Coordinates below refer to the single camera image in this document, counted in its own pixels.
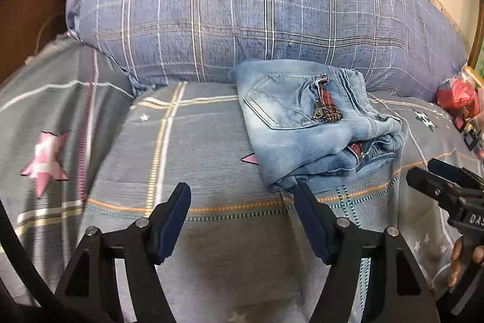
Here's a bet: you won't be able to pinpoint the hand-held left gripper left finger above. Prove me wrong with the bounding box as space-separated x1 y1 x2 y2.
55 182 191 323

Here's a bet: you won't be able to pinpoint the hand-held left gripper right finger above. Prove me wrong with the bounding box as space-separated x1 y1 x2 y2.
293 182 441 323

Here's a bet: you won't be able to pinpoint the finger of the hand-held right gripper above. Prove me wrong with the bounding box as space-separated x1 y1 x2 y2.
406 167 460 208
427 158 484 192

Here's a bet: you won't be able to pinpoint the light blue jeans pants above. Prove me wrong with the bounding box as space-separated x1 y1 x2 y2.
229 59 406 192

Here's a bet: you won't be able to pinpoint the person's right hand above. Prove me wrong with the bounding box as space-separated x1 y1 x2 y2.
448 238 468 288

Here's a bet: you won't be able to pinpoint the black pink small box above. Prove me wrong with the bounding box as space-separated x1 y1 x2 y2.
454 111 484 159

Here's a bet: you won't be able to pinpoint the red plastic bag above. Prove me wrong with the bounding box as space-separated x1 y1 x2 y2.
437 77 481 119

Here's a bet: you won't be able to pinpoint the grey printed bed sheet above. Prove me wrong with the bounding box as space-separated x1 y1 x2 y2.
0 33 484 323

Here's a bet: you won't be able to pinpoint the blue plaid pillow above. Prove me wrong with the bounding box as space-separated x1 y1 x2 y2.
64 0 467 102

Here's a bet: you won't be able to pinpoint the brown wooden headboard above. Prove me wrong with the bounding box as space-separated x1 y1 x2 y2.
0 0 91 81

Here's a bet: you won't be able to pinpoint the black cable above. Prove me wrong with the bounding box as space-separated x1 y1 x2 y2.
0 198 57 323

